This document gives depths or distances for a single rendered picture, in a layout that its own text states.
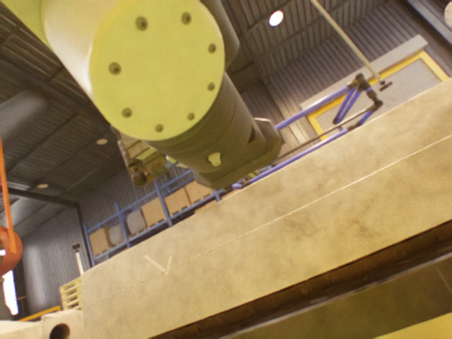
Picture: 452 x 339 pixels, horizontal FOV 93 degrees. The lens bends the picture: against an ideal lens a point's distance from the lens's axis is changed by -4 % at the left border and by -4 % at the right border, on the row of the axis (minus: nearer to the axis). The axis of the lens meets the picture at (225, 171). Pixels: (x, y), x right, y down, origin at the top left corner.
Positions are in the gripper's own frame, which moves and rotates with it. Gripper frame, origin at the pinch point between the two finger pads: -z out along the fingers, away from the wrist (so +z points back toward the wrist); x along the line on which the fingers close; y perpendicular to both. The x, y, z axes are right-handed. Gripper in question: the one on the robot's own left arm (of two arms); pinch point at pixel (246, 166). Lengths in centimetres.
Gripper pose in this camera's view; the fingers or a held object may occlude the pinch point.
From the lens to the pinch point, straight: 33.0
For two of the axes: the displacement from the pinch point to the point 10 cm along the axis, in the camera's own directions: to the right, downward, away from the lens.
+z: -4.1, -3.0, -8.6
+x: 8.5, -4.8, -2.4
